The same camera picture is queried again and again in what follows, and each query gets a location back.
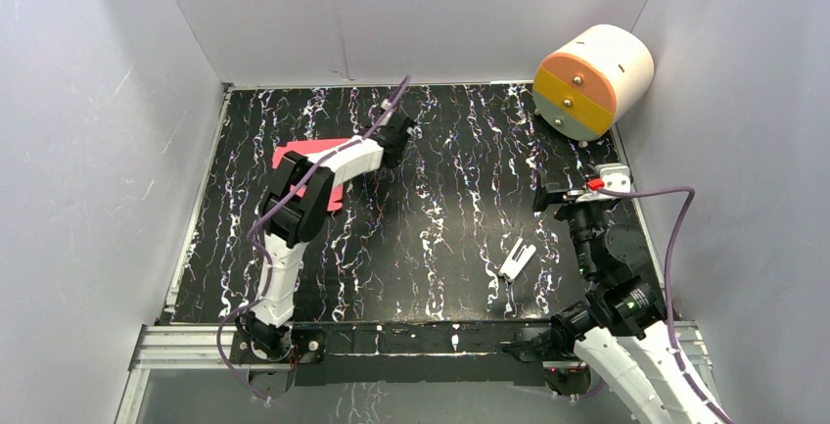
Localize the pink paper box sheet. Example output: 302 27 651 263
271 138 354 213

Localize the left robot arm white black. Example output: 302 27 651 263
234 111 416 361

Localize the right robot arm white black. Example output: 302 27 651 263
533 178 731 423

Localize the small white plastic clip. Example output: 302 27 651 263
498 238 536 282

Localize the round drawer cabinet toy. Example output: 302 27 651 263
532 24 655 142

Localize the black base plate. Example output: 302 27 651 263
226 320 596 395

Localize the aluminium front rail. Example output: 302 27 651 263
129 320 712 372

